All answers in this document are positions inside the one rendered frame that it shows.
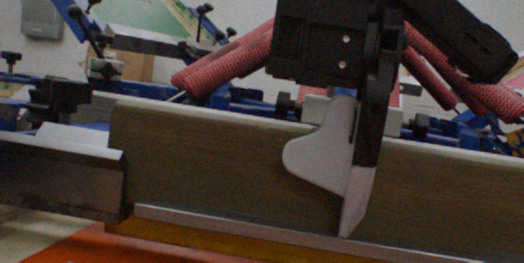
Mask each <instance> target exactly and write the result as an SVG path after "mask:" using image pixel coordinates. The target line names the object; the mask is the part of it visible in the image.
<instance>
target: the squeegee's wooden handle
mask: <svg viewBox="0 0 524 263"><path fill-rule="evenodd" d="M317 131H318V130H315V129H310V128H304V127H297V126H292V125H286V124H275V123H269V122H263V121H258V120H251V119H245V118H241V117H234V116H228V115H223V114H217V113H210V112H205V111H199V110H188V109H182V108H177V107H171V106H165V105H159V104H154V103H147V102H141V101H137V100H130V99H126V100H118V101H117V102H116V103H115V104H114V106H113V107H112V110H111V113H110V119H109V135H108V139H109V143H108V149H109V150H114V151H120V152H124V154H125V157H126V159H127V162H128V165H129V170H128V178H127V186H126V194H125V202H124V208H125V209H128V210H134V209H135V204H136V203H137V202H138V201H140V200H142V199H148V200H153V201H158V202H164V203H169V204H175V205H181V206H186V207H191V208H196V209H201V210H207V211H213V212H223V213H228V214H234V215H239V216H245V217H251V218H255V219H261V220H266V221H271V222H277V223H283V224H288V225H294V226H304V227H309V228H315V229H321V230H326V231H332V232H337V233H339V228H340V221H341V216H342V204H343V200H344V197H342V196H340V195H337V194H335V193H333V192H331V191H329V190H327V189H325V188H323V187H321V186H319V185H317V184H314V183H311V182H309V181H307V180H304V179H301V178H299V177H297V176H294V175H292V174H291V173H289V172H288V171H287V170H286V169H285V167H284V164H283V151H284V146H285V145H286V143H287V142H289V141H290V140H292V139H297V138H300V137H304V136H307V135H311V134H313V133H315V132H317ZM350 235H353V236H364V237H369V238H375V239H380V240H386V241H396V242H400V243H406V244H412V245H417V246H423V247H429V248H434V249H438V250H444V251H455V252H461V253H465V254H470V255H476V256H486V257H491V258H497V259H502V260H507V261H517V262H523V263H524V163H522V162H517V161H511V160H505V159H500V158H494V157H487V156H483V155H477V154H471V153H455V152H449V151H443V150H437V149H431V148H425V147H419V146H414V145H409V144H402V143H397V142H391V141H385V140H382V144H381V149H380V153H379V158H378V163H377V167H376V169H375V173H374V177H373V182H372V186H371V193H370V197H369V201H368V205H367V209H366V212H365V215H364V217H363V218H362V219H361V220H360V222H359V223H358V224H357V226H356V227H355V228H354V230H353V231H352V232H351V234H350Z"/></svg>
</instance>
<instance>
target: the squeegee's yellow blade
mask: <svg viewBox="0 0 524 263"><path fill-rule="evenodd" d="M122 223H123V224H128V225H133V226H144V227H148V228H153V229H159V230H164V231H169V232H175V233H181V234H185V235H191V236H197V237H201V238H206V239H212V240H218V241H227V242H233V243H238V244H243V245H249V246H254V247H260V248H264V249H270V250H275V251H280V252H286V253H291V254H297V255H302V256H312V257H318V258H323V259H328V260H334V261H338V262H343V263H391V262H386V261H381V260H376V259H370V258H365V257H359V256H349V255H344V254H338V253H333V252H329V251H323V250H317V249H312V248H307V247H301V246H296V245H290V244H285V243H279V242H272V241H260V240H254V239H248V238H243V237H238V236H232V235H226V234H222V233H218V232H214V231H210V230H205V229H199V228H194V227H189V226H179V225H174V224H169V223H163V222H157V221H153V220H148V219H142V218H137V217H135V216H134V211H133V210H130V217H129V218H128V219H126V220H125V221H123V222H122Z"/></svg>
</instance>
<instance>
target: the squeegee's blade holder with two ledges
mask: <svg viewBox="0 0 524 263"><path fill-rule="evenodd" d="M134 216H135V217H137V218H142V219H148V220H153V221H157V222H163V223H169V224H174V225H179V226H189V227H194V228H199V229H205V230H210V231H214V232H218V233H222V234H226V235H232V236H238V237H243V238H248V239H254V240H260V241H272V242H279V243H285V244H290V245H296V246H301V247H307V248H312V249H317V250H323V251H329V252H333V253H338V254H344V255H349V256H359V257H365V258H370V259H376V260H381V261H386V262H391V263H523V262H517V261H507V260H502V259H497V258H491V257H486V256H476V255H470V254H465V253H461V252H455V251H444V250H438V249H434V248H429V247H423V246H417V245H412V244H406V243H400V242H396V241H386V240H380V239H375V238H369V237H364V236H353V235H349V236H348V237H347V239H343V238H338V234H339V233H337V232H332V231H326V230H321V229H315V228H309V227H304V226H294V225H288V224H283V223H277V222H271V221H266V220H261V219H255V218H251V217H245V216H239V215H234V214H228V213H223V212H213V211H207V210H201V209H196V208H191V207H186V206H181V205H175V204H169V203H164V202H158V201H153V200H148V199H142V200H140V201H138V202H137V203H136V204H135V209H134Z"/></svg>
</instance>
